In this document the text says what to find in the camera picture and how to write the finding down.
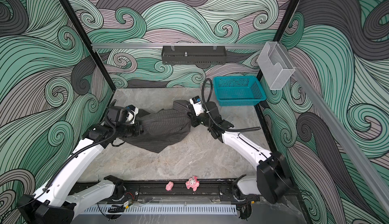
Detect dark grey pinstripe shirt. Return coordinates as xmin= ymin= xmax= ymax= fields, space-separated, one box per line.
xmin=120 ymin=100 xmax=191 ymax=153

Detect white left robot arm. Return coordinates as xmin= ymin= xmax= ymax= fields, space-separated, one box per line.
xmin=17 ymin=105 xmax=142 ymax=224

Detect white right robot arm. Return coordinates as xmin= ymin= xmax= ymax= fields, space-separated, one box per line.
xmin=188 ymin=96 xmax=292 ymax=204

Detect teal plastic basket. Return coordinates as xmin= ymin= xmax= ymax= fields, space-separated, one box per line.
xmin=213 ymin=76 xmax=266 ymax=106

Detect pink plush pig toy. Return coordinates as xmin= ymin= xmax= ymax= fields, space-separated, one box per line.
xmin=185 ymin=176 xmax=200 ymax=192

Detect small pink toy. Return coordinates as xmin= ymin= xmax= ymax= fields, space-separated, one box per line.
xmin=165 ymin=181 xmax=174 ymax=191

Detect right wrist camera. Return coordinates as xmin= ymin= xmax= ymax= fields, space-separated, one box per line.
xmin=189 ymin=96 xmax=204 ymax=116

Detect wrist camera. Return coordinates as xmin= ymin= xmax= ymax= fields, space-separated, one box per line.
xmin=189 ymin=96 xmax=204 ymax=116
xmin=125 ymin=105 xmax=139 ymax=124

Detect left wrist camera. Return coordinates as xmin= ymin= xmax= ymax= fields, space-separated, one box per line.
xmin=125 ymin=105 xmax=139 ymax=124

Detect black wall shelf tray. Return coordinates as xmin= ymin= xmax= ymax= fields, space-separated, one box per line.
xmin=161 ymin=46 xmax=227 ymax=67

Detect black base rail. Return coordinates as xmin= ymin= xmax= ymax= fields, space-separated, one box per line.
xmin=69 ymin=178 xmax=301 ymax=203

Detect aluminium wall rail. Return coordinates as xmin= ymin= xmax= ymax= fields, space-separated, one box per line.
xmin=91 ymin=42 xmax=265 ymax=50

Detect white slotted cable duct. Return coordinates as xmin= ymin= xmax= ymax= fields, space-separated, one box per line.
xmin=81 ymin=204 xmax=238 ymax=215

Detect clear plastic wall bin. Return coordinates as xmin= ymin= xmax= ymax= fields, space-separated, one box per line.
xmin=257 ymin=42 xmax=295 ymax=90

